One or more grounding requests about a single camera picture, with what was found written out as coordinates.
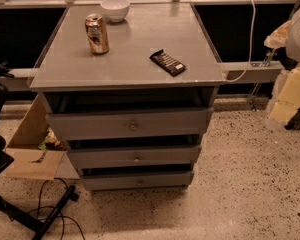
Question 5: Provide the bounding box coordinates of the grey middle drawer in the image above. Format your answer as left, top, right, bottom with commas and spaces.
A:
67, 145, 201, 169

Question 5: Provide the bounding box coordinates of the white ceramic bowl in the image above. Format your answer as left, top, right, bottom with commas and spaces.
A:
100, 0, 130, 22

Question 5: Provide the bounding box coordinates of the black floor cable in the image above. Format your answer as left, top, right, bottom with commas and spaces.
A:
25, 178, 87, 240

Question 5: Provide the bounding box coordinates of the white cable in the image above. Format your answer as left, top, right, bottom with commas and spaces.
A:
224, 0, 257, 84

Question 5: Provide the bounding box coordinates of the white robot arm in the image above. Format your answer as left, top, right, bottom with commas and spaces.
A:
264, 8, 300, 129

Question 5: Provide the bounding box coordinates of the brown cardboard box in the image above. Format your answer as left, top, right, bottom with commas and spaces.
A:
5, 97, 79, 180

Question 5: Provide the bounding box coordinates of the grey top drawer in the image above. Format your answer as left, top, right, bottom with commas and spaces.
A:
46, 108, 213, 141

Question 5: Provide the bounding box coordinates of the dark chocolate bar wrapper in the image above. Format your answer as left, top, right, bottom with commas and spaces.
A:
150, 49, 186, 77

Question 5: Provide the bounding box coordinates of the grey drawer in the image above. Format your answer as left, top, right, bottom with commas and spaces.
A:
81, 171, 194, 191
46, 108, 213, 141
67, 145, 201, 169

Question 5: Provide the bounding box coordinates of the gold soda can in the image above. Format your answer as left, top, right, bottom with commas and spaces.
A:
85, 14, 109, 55

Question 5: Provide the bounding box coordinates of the grey bottom drawer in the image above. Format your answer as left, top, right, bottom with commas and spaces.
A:
81, 171, 194, 191

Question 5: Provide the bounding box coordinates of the black stand base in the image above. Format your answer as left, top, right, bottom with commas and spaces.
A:
0, 184, 80, 240

